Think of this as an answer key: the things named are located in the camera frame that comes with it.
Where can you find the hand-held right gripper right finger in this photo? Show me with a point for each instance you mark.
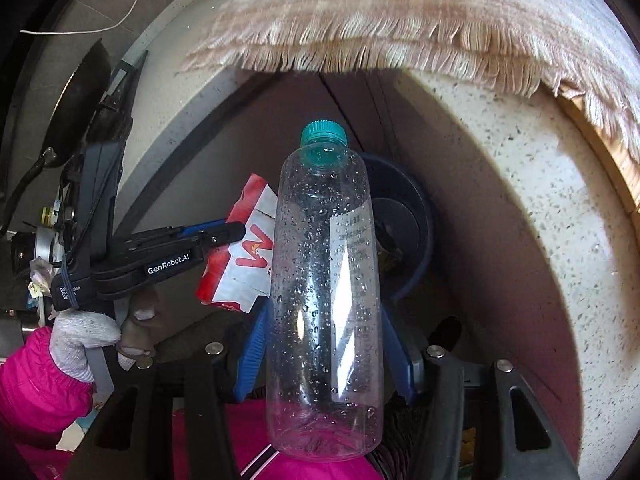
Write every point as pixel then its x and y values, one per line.
pixel 397 355

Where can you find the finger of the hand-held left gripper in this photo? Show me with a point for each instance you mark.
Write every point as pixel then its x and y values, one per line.
pixel 225 235
pixel 197 230

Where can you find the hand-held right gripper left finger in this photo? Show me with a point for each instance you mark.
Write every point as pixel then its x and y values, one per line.
pixel 252 355

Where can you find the red white packet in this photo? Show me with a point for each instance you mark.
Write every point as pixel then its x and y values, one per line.
pixel 250 260

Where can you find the clear bottle with teal cap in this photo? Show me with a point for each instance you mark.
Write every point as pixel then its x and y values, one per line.
pixel 320 310

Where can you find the blue plastic basket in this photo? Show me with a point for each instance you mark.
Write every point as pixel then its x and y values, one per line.
pixel 415 200

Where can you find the person's left hand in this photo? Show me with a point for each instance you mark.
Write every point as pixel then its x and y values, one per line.
pixel 80 335

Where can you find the person's pink jacket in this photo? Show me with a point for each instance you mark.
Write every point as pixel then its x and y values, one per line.
pixel 240 440

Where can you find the black wok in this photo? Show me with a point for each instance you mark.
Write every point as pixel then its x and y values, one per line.
pixel 75 105

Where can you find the pink checked fringed cloth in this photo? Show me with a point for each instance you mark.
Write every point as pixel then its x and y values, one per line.
pixel 400 10

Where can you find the wooden board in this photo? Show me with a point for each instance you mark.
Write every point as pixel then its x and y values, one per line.
pixel 615 165

